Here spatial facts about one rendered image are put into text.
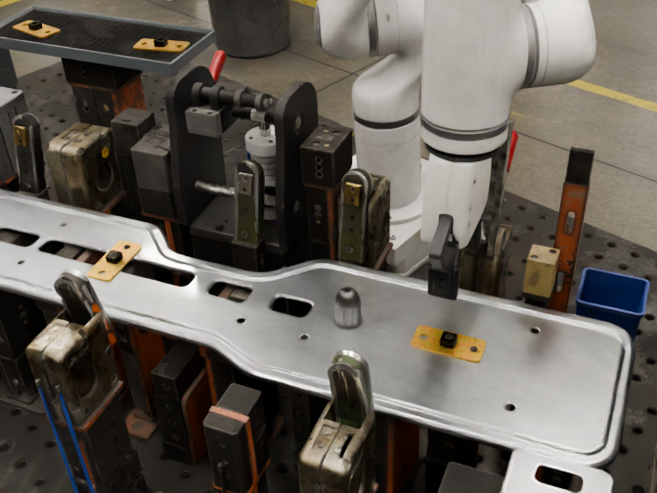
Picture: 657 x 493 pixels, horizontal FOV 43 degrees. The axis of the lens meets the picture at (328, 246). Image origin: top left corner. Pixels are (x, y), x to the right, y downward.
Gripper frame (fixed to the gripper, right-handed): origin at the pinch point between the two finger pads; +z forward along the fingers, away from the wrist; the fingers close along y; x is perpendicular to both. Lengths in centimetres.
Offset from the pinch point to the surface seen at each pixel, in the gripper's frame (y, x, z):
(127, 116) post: -21, -57, 2
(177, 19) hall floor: -301, -235, 112
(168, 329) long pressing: 9.1, -32.8, 12.1
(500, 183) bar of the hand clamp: -14.0, 1.4, -2.2
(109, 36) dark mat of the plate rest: -34, -67, -4
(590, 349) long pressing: -4.8, 15.3, 12.0
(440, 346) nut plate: 1.1, -0.8, 11.6
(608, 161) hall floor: -224, 4, 113
